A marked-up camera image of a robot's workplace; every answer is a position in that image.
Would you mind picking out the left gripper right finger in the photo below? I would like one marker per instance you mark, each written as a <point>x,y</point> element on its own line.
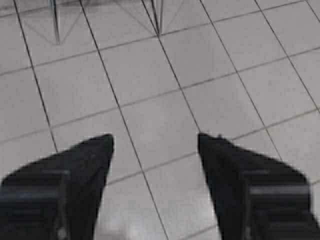
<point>256,197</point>

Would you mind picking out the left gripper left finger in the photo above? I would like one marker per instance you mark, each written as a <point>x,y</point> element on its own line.
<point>57,197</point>

